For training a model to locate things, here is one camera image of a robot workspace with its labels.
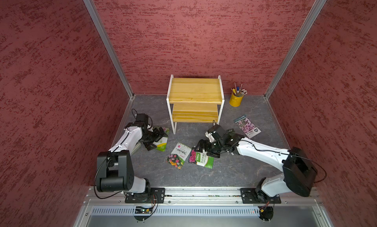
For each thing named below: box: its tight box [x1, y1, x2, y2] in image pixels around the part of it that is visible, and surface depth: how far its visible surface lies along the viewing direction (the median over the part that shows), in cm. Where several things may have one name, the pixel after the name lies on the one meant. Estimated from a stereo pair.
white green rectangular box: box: [131, 142, 142, 156], surface depth 91 cm
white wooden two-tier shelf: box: [165, 74, 225, 135], surface depth 81 cm
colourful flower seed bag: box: [165, 141, 192, 170], surface depth 89 cm
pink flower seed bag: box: [233, 113, 262, 139], surface depth 103 cm
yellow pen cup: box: [229, 82, 248, 108], surface depth 112 cm
